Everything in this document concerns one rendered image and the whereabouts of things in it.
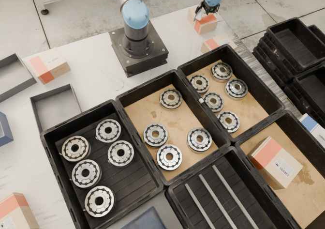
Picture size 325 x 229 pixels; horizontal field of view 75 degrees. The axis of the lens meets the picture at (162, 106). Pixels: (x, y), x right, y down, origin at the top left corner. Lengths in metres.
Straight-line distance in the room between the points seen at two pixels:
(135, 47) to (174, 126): 0.45
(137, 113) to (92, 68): 0.44
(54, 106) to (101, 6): 1.73
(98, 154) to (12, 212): 0.37
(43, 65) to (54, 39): 1.24
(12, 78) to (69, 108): 0.37
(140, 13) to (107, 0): 1.78
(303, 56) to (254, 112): 0.98
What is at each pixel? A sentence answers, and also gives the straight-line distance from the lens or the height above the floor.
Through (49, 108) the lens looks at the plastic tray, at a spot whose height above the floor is 0.70.
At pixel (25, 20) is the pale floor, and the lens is 2.78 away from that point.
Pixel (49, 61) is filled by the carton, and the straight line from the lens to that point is 1.25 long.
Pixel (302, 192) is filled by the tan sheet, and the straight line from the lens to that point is 1.05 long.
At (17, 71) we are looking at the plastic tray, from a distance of 1.39.
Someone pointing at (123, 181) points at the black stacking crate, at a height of 0.83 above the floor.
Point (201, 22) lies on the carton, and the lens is 1.39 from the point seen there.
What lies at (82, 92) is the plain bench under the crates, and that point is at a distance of 1.18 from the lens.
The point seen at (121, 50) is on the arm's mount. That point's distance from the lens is 1.16.
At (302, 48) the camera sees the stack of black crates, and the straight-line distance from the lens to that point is 2.00.
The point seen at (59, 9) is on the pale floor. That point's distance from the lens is 2.77.
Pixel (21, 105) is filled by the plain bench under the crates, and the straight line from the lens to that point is 1.27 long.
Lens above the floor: 1.69
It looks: 64 degrees down
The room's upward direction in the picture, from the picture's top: 8 degrees clockwise
